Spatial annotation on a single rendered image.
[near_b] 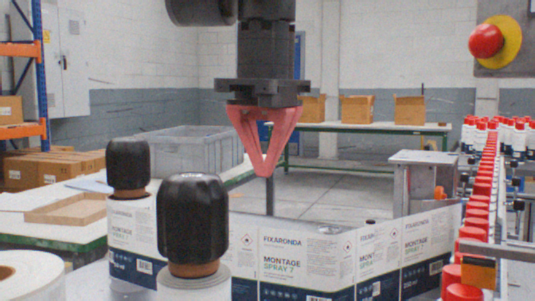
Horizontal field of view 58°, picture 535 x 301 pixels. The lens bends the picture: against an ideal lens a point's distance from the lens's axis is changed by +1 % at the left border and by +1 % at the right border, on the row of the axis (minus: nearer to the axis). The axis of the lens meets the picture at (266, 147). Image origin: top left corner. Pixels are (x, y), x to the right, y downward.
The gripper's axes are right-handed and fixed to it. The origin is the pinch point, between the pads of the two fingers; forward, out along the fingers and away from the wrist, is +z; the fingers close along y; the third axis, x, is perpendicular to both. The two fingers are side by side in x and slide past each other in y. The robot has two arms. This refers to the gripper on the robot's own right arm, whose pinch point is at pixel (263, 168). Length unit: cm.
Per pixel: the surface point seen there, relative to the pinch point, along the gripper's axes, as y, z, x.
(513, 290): -70, 35, 29
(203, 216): 2.0, 5.3, -6.0
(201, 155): -152, 27, -101
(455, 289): -3.1, 10.4, 18.9
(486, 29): -14.1, -14.8, 19.6
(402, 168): -48.6, 7.1, 7.2
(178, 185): 2.6, 2.2, -8.6
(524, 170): -207, 30, 40
